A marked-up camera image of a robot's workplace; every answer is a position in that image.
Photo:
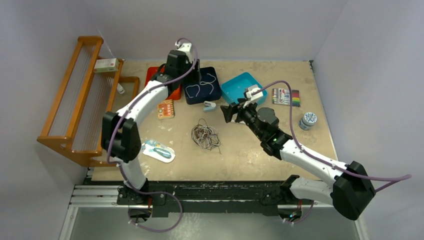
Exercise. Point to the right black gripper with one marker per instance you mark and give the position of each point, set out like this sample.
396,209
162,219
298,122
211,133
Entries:
228,112

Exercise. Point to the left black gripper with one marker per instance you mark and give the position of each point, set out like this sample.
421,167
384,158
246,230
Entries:
195,77

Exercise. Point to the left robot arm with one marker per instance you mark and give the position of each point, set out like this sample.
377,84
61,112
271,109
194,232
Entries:
120,136

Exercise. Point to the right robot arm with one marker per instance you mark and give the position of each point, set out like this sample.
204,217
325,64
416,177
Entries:
345,186

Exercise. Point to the dark blue tray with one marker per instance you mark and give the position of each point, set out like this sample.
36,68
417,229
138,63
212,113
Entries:
208,89

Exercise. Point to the light blue stapler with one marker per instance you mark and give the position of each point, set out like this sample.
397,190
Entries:
209,106

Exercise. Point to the light blue tray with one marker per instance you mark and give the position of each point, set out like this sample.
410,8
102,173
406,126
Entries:
234,89

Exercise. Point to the orange tray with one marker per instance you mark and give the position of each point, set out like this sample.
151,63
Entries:
175,95

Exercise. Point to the orange notebook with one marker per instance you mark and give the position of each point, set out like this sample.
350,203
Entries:
165,109

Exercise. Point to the marker pen pack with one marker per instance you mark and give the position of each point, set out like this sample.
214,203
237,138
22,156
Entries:
281,96

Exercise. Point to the scissors blister pack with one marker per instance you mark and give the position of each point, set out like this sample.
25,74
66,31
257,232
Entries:
158,151

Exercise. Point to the blue white round tin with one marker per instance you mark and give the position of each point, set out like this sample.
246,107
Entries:
308,120

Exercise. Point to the small white red box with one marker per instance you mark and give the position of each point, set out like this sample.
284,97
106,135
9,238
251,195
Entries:
106,65

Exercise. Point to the wooden rack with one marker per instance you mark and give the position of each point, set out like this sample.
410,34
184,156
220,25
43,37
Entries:
74,123

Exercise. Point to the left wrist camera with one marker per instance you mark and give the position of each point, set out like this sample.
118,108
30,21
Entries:
187,48

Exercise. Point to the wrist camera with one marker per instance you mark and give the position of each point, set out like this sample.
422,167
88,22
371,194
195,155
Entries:
187,48
254,95

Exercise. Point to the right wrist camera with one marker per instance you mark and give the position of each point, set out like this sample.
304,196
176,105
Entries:
254,95

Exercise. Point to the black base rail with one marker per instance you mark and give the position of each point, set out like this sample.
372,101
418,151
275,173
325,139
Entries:
160,198

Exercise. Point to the aluminium frame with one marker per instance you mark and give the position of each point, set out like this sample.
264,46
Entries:
94,214

